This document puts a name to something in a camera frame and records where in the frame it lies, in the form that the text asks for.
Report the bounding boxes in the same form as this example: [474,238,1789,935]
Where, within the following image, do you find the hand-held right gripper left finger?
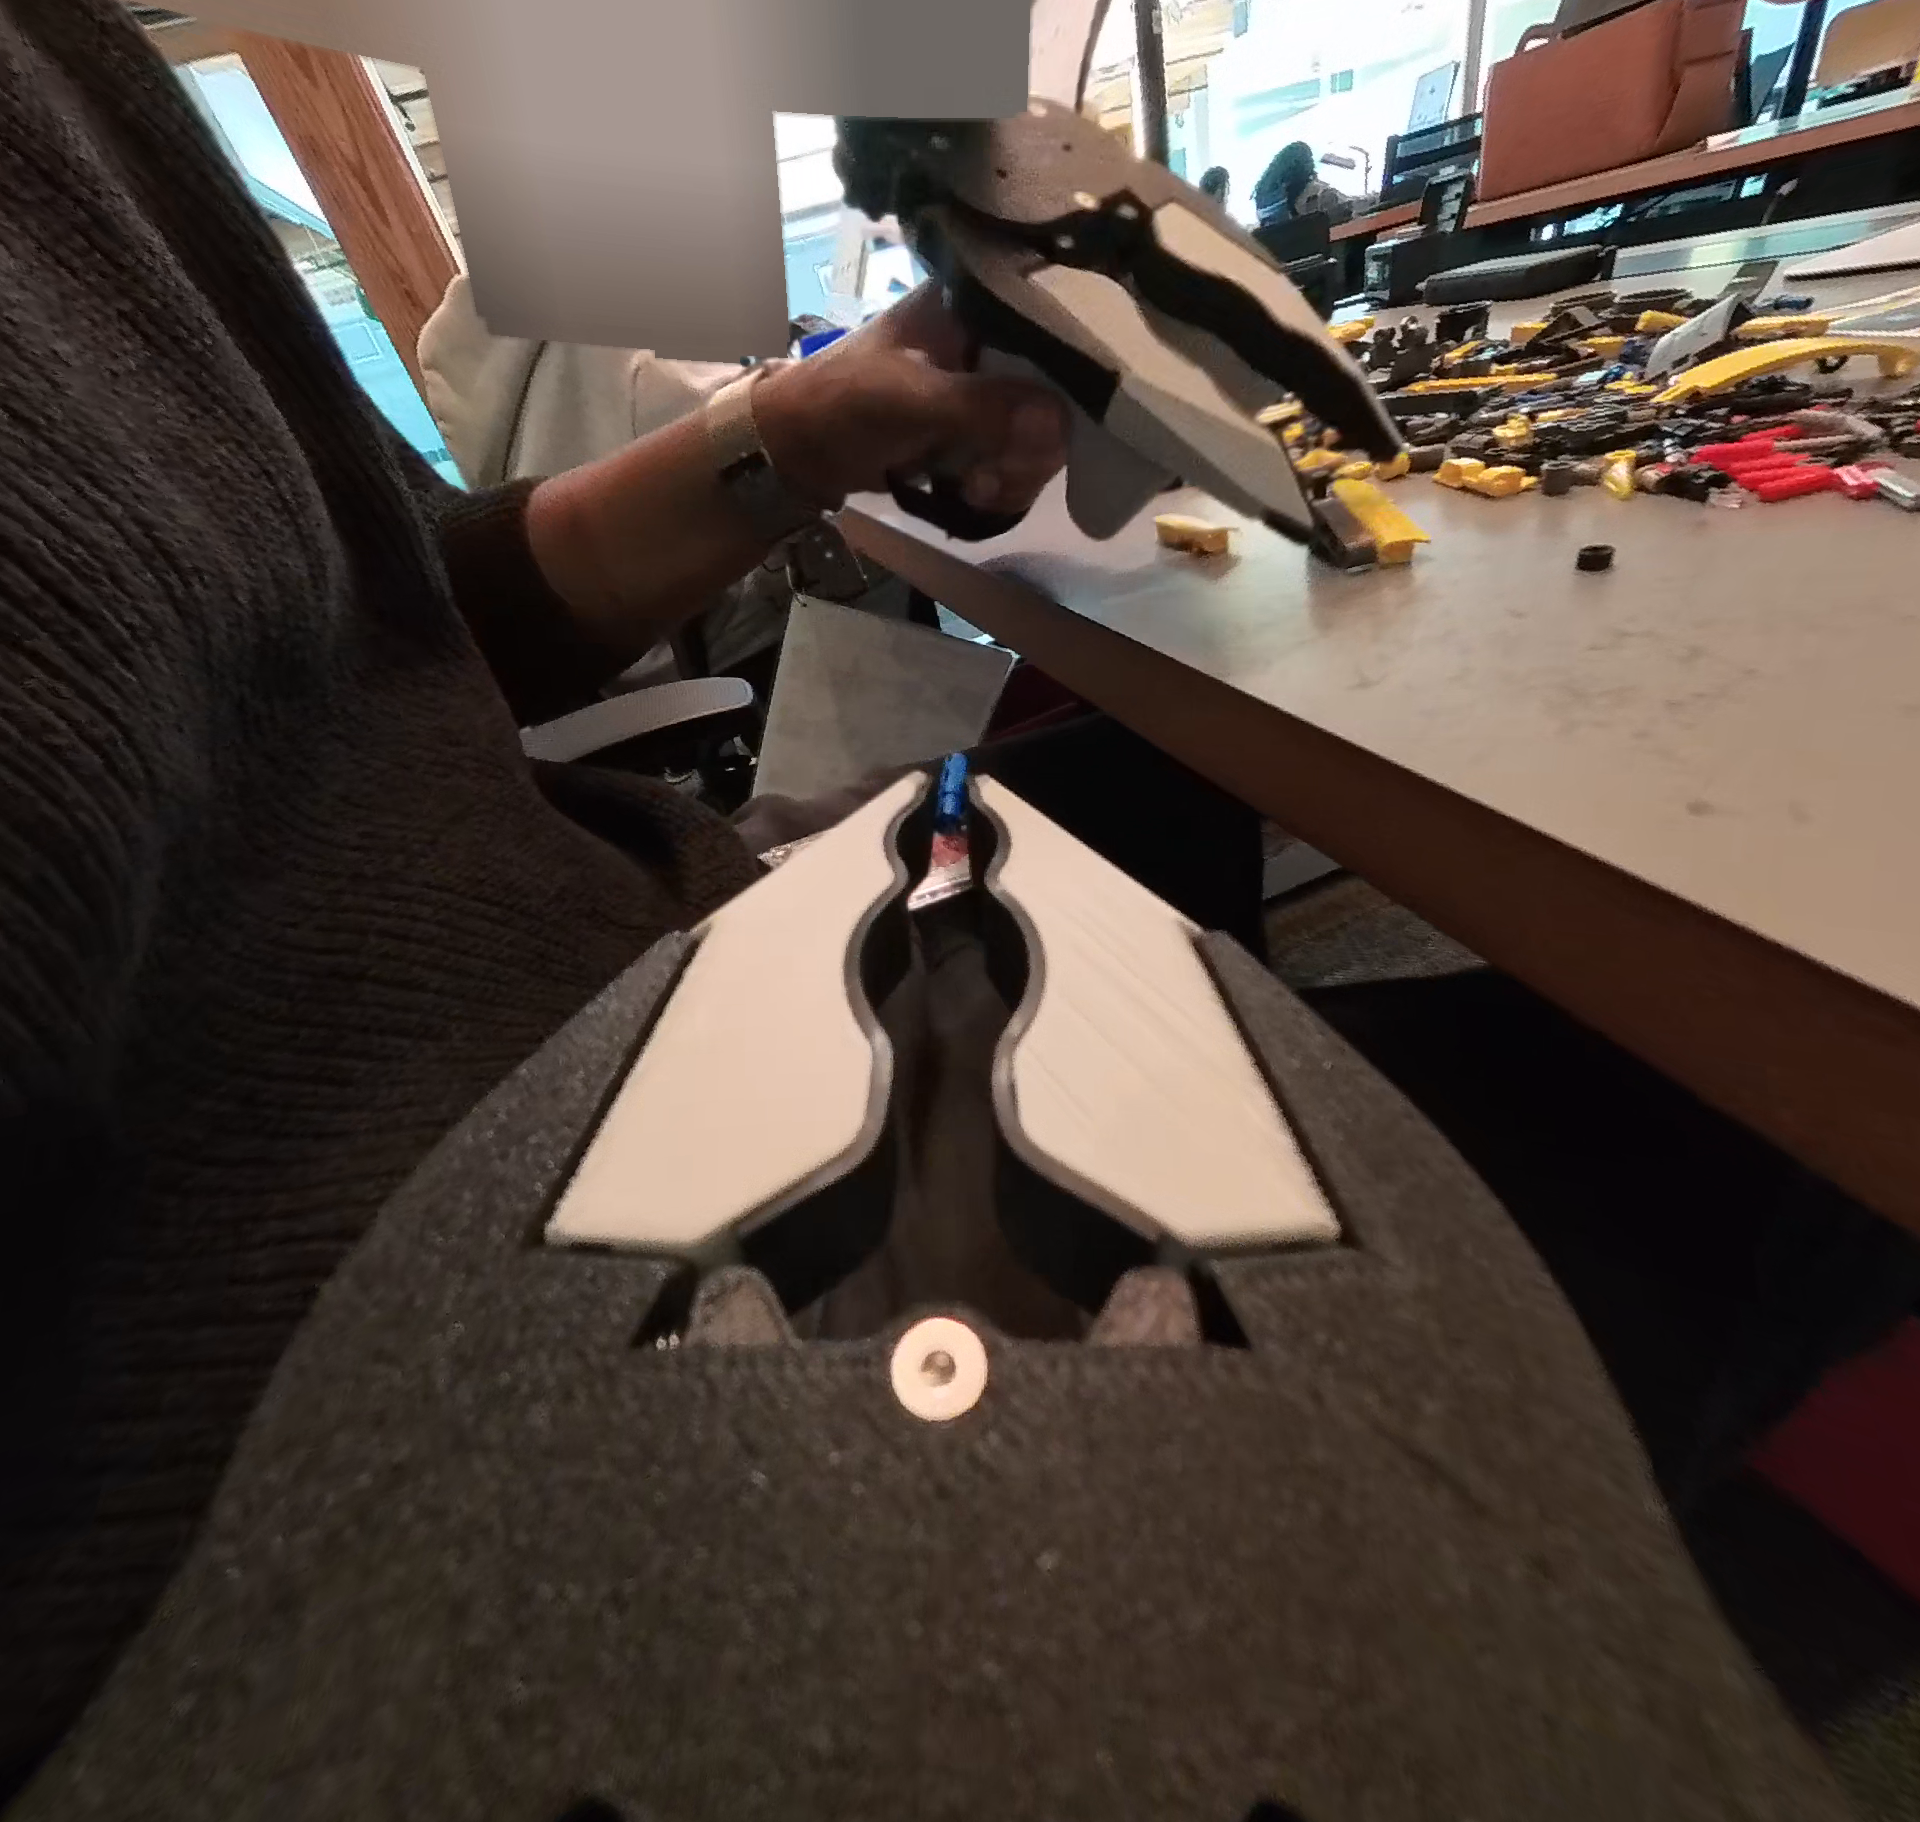
[544,773,938,1256]

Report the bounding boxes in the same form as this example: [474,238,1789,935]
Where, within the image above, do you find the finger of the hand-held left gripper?
[1032,259,1325,545]
[1116,201,1406,485]

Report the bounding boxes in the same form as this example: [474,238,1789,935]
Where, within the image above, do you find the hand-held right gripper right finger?
[967,776,1345,1256]

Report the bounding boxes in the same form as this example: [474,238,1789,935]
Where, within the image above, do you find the person's left forearm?
[521,405,775,662]

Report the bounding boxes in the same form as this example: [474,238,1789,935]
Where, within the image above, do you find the person's left hand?
[751,282,1074,519]

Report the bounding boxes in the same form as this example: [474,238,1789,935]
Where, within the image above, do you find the black pole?
[1127,0,1175,163]

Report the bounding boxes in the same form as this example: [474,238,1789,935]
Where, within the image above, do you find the red badge holder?
[904,823,988,913]

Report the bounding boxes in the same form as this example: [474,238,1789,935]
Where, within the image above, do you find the grey wrist band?
[702,370,823,537]

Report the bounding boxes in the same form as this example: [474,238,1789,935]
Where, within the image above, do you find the pile of toy building parts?
[1274,284,1920,513]

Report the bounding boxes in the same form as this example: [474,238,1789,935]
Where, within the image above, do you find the white paper card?
[751,598,1020,809]

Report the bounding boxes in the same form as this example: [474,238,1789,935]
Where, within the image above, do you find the brown bag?
[1476,0,1751,204]

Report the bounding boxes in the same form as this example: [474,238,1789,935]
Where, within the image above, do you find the long wooden desk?
[1325,93,1920,247]

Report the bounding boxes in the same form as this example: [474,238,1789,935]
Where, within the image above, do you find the blue grey toy panel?
[1653,295,1759,374]

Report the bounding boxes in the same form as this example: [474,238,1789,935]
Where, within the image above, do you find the grey jacket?
[415,273,758,494]

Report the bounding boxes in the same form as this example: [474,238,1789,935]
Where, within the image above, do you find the person's legs in dark trousers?
[974,712,1920,1629]

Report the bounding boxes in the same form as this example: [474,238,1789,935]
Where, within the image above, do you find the large yellow curved panel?
[1650,335,1920,408]

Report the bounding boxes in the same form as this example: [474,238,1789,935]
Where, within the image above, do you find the red fabric object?
[1745,1326,1920,1608]

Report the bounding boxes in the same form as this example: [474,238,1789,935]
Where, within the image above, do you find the wooden door frame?
[223,30,461,355]

